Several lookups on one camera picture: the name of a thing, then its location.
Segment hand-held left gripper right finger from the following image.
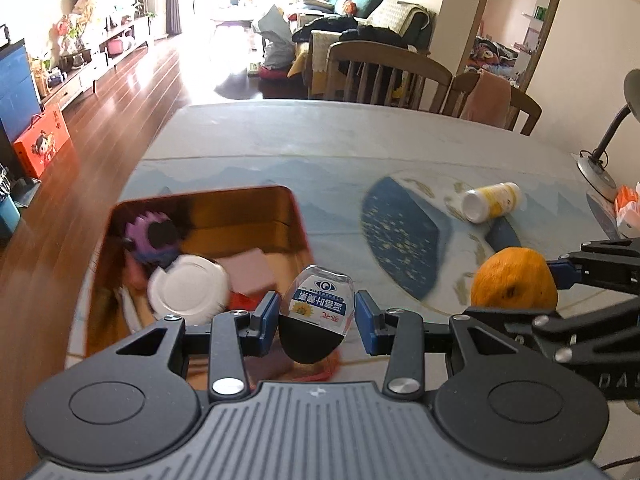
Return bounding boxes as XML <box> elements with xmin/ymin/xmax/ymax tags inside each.
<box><xmin>353</xmin><ymin>289</ymin><xmax>520</xmax><ymax>404</ymax></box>

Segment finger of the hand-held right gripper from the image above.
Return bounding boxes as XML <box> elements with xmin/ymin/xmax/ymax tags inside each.
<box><xmin>546</xmin><ymin>236</ymin><xmax>640</xmax><ymax>296</ymax></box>
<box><xmin>465</xmin><ymin>291</ymin><xmax>640</xmax><ymax>364</ymax></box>

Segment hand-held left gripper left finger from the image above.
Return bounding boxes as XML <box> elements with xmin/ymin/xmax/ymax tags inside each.
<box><xmin>115</xmin><ymin>290</ymin><xmax>282</xmax><ymax>404</ymax></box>

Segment orange fruit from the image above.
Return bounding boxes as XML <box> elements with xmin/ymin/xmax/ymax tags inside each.
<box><xmin>471</xmin><ymin>247</ymin><xmax>559</xmax><ymax>314</ymax></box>

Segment clear eye drop bottle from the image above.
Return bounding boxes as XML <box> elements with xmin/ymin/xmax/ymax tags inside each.
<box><xmin>277</xmin><ymin>265</ymin><xmax>357</xmax><ymax>365</ymax></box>

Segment pink sticky note pad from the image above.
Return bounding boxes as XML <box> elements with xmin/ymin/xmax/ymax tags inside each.
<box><xmin>215</xmin><ymin>247</ymin><xmax>279</xmax><ymax>294</ymax></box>

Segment brown storage box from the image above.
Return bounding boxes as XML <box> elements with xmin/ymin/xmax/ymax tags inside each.
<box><xmin>82</xmin><ymin>185</ymin><xmax>342</xmax><ymax>391</ymax></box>

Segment purple spiky toy animal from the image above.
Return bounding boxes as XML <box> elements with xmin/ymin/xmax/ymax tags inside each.
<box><xmin>124</xmin><ymin>211</ymin><xmax>184</xmax><ymax>267</ymax></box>

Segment white round container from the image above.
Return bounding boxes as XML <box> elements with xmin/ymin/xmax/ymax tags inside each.
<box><xmin>147</xmin><ymin>255</ymin><xmax>231</xmax><ymax>326</ymax></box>

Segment orange white packet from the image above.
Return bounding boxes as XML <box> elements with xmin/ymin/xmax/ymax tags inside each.
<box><xmin>615</xmin><ymin>185</ymin><xmax>640</xmax><ymax>239</ymax></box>

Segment white yellow pill bottle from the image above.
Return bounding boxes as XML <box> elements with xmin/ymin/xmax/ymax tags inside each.
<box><xmin>461</xmin><ymin>182</ymin><xmax>522</xmax><ymax>224</ymax></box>

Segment grey desk lamp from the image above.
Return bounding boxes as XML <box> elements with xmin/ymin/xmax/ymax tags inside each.
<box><xmin>576</xmin><ymin>69</ymin><xmax>640</xmax><ymax>204</ymax></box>

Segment pink cloth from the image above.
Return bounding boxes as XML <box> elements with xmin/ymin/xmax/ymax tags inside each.
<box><xmin>460</xmin><ymin>70</ymin><xmax>512</xmax><ymax>129</ymax></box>

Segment wooden slatted chair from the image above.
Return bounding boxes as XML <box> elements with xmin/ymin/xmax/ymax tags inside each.
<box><xmin>325</xmin><ymin>41</ymin><xmax>454</xmax><ymax>112</ymax></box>

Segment blue bin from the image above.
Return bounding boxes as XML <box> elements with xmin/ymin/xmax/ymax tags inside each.
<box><xmin>0</xmin><ymin>191</ymin><xmax>22</xmax><ymax>237</ymax></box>

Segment white plastic bag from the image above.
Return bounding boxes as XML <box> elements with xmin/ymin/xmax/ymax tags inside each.
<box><xmin>251</xmin><ymin>4</ymin><xmax>297</xmax><ymax>69</ymax></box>

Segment orange gift box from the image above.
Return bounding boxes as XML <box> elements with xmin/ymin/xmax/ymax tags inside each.
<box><xmin>12</xmin><ymin>105</ymin><xmax>71</xmax><ymax>179</ymax></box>

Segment dark clothes pile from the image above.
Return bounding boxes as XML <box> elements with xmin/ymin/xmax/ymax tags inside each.
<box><xmin>291</xmin><ymin>15</ymin><xmax>412</xmax><ymax>49</ymax></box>

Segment low wooden media console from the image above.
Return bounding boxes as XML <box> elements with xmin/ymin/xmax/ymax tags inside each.
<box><xmin>39</xmin><ymin>15</ymin><xmax>154</xmax><ymax>112</ymax></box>

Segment white sofa blanket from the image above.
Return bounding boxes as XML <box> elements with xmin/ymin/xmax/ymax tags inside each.
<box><xmin>367</xmin><ymin>0</ymin><xmax>427</xmax><ymax>37</ymax></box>

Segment pink bag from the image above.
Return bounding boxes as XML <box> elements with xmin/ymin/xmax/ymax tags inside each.
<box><xmin>106</xmin><ymin>35</ymin><xmax>134</xmax><ymax>57</ymax></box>

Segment potted plants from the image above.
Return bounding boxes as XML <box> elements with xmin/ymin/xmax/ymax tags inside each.
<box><xmin>46</xmin><ymin>12</ymin><xmax>97</xmax><ymax>72</ymax></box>

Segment black stand with blue panel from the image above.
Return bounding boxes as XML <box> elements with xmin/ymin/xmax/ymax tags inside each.
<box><xmin>0</xmin><ymin>24</ymin><xmax>42</xmax><ymax>161</ymax></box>

